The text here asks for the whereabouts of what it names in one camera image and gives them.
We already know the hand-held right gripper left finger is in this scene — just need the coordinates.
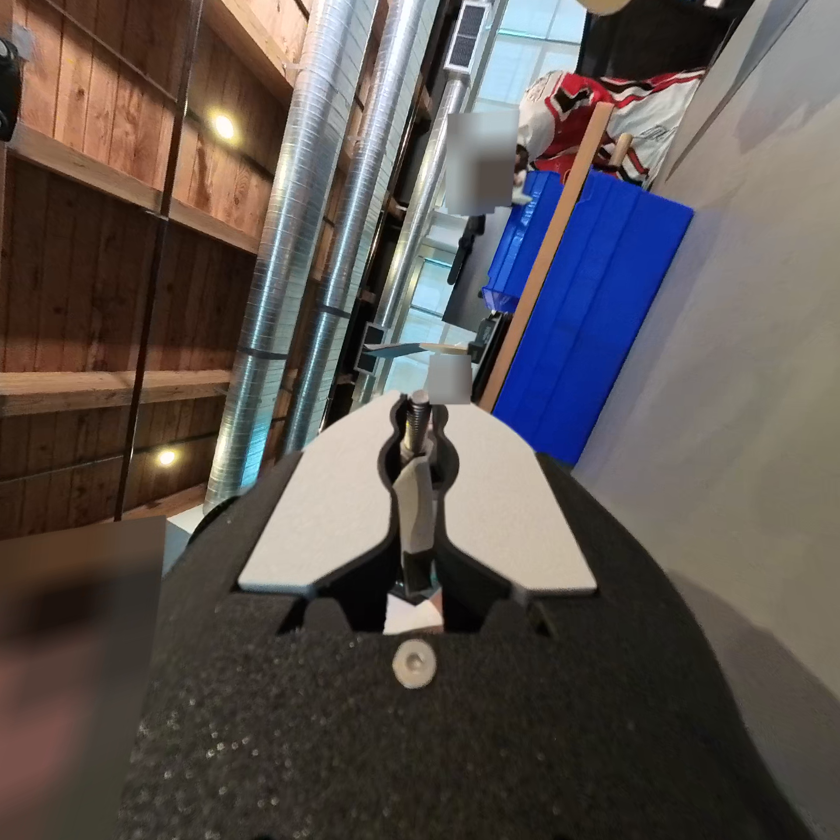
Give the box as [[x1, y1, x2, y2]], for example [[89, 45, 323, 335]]
[[236, 392, 403, 595]]

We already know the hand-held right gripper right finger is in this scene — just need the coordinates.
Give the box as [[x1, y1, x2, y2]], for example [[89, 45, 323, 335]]
[[430, 400, 599, 595]]

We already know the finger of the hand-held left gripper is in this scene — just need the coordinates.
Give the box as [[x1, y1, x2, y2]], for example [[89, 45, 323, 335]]
[[392, 458, 435, 593]]

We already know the silver hex bolt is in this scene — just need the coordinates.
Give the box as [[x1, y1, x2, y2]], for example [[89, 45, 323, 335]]
[[400, 389, 434, 462]]

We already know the blue plastic bin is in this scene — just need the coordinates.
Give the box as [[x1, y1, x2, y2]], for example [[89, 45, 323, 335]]
[[481, 169, 547, 313], [491, 167, 694, 466]]

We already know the wooden shelf board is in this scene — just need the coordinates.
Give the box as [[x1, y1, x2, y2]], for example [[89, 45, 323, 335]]
[[478, 108, 615, 413]]

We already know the dark metal rod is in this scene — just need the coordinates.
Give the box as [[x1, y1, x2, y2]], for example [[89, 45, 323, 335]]
[[114, 0, 202, 523]]

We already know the slatted ceiling vent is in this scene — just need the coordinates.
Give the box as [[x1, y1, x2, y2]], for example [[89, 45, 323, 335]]
[[443, 0, 490, 73]]

